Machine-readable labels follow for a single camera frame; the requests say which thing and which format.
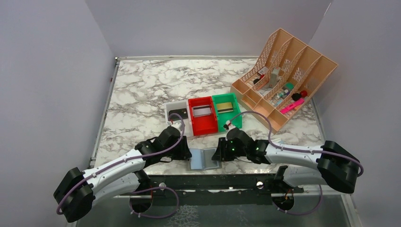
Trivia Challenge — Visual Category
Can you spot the grey card holder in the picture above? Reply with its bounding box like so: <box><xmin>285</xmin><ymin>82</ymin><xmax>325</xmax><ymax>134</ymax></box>
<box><xmin>189</xmin><ymin>148</ymin><xmax>222</xmax><ymax>171</ymax></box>

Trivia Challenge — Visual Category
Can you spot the black card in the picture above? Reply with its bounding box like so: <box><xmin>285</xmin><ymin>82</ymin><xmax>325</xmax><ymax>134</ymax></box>
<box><xmin>168</xmin><ymin>108</ymin><xmax>188</xmax><ymax>121</ymax></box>

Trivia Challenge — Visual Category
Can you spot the red plastic bin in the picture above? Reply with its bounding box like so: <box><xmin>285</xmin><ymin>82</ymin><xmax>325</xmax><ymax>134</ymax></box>
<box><xmin>188</xmin><ymin>96</ymin><xmax>218</xmax><ymax>136</ymax></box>

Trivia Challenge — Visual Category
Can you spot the white plastic bin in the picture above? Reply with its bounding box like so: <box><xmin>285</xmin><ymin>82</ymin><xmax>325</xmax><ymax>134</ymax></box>
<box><xmin>164</xmin><ymin>100</ymin><xmax>193</xmax><ymax>138</ymax></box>

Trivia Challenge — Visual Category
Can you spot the green plastic bin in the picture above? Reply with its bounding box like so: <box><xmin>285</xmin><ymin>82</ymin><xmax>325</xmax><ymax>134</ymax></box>
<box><xmin>212</xmin><ymin>93</ymin><xmax>241</xmax><ymax>132</ymax></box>

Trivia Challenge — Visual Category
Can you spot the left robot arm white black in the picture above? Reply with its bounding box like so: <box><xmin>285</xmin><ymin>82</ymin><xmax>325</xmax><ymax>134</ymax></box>
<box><xmin>53</xmin><ymin>125</ymin><xmax>191</xmax><ymax>223</ymax></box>

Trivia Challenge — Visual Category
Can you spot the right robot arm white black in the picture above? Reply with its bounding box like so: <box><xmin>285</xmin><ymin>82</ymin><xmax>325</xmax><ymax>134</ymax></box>
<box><xmin>211</xmin><ymin>128</ymin><xmax>362</xmax><ymax>194</ymax></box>

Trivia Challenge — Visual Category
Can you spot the gold card with stripe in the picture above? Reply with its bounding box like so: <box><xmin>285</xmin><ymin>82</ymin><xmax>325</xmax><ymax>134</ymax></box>
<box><xmin>216</xmin><ymin>102</ymin><xmax>234</xmax><ymax>113</ymax></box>

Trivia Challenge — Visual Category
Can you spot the silver card with stripe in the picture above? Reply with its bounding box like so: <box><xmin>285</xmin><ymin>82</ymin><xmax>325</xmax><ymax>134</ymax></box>
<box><xmin>192</xmin><ymin>105</ymin><xmax>211</xmax><ymax>117</ymax></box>

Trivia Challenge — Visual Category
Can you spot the pink highlighter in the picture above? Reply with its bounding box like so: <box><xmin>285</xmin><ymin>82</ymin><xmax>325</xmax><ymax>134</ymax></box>
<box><xmin>280</xmin><ymin>98</ymin><xmax>305</xmax><ymax>114</ymax></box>

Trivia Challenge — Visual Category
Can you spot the grey box in organizer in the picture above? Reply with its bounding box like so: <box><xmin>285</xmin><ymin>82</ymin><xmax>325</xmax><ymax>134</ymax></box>
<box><xmin>268</xmin><ymin>67</ymin><xmax>281</xmax><ymax>88</ymax></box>

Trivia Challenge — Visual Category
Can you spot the green capped glue stick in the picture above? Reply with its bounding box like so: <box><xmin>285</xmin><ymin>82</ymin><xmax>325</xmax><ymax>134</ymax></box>
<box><xmin>279</xmin><ymin>82</ymin><xmax>294</xmax><ymax>98</ymax></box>

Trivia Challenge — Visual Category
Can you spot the red white small box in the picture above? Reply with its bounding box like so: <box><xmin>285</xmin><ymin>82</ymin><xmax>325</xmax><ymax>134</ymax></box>
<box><xmin>257</xmin><ymin>66</ymin><xmax>269</xmax><ymax>76</ymax></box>

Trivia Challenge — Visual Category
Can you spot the peach desk organizer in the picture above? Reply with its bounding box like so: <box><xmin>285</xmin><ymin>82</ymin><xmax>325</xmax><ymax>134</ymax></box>
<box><xmin>230</xmin><ymin>28</ymin><xmax>338</xmax><ymax>132</ymax></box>

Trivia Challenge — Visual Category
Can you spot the black mounting rail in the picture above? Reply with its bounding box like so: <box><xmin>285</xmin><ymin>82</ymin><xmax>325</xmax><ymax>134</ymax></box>
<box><xmin>117</xmin><ymin>170</ymin><xmax>305</xmax><ymax>208</ymax></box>

